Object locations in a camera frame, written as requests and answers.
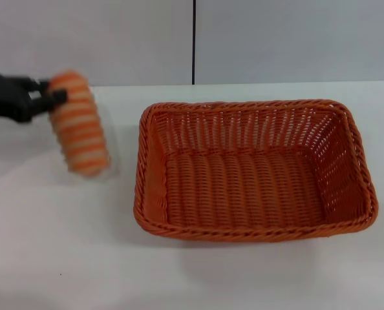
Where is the orange woven plastic basket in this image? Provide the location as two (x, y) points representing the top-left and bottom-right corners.
(133, 98), (379, 243)

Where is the orange white striped bread roll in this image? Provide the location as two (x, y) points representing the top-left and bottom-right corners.
(48, 68), (112, 179)

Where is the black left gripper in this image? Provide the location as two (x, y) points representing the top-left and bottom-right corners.
(0, 73), (67, 124)

